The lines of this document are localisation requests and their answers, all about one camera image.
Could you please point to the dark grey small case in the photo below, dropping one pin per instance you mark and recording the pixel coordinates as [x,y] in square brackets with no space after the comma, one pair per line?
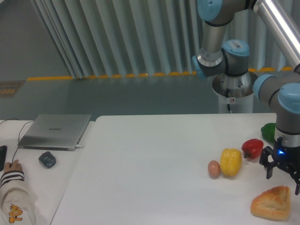
[47,159]

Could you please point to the black keyboard edge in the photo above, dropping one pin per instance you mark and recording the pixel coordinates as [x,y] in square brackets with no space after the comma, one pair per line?
[3,154]

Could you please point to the cream sleeved forearm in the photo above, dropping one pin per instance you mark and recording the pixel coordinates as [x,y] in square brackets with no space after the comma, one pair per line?
[16,203]

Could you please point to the red bell pepper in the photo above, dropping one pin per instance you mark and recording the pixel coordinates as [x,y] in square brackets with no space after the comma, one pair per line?
[252,148]

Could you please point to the yellow bell pepper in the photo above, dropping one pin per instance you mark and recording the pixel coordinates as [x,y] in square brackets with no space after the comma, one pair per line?
[230,162]

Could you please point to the white usb dongle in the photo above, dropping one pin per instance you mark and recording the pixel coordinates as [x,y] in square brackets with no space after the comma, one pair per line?
[79,146]

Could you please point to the triangular golden bread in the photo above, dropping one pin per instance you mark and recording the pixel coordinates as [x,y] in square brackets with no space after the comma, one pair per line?
[272,204]

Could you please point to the green bell pepper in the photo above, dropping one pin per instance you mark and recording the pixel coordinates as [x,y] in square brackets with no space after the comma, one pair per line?
[268,132]

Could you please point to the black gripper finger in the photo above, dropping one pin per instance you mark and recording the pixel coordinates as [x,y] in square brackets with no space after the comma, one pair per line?
[264,161]
[296,177]

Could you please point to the silver closed laptop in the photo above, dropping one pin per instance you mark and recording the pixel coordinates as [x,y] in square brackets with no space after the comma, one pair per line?
[55,132]

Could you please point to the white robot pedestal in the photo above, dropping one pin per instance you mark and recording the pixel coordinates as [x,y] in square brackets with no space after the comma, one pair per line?
[235,94]

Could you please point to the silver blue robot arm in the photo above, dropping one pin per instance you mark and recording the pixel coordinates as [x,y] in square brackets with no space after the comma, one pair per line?
[230,58]

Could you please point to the person's hand on mouse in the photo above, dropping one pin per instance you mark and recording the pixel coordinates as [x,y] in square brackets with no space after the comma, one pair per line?
[13,166]

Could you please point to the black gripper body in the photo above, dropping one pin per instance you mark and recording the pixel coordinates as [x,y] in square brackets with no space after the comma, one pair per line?
[287,158]

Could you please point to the brown egg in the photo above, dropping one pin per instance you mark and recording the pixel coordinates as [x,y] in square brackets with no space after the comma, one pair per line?
[214,168]

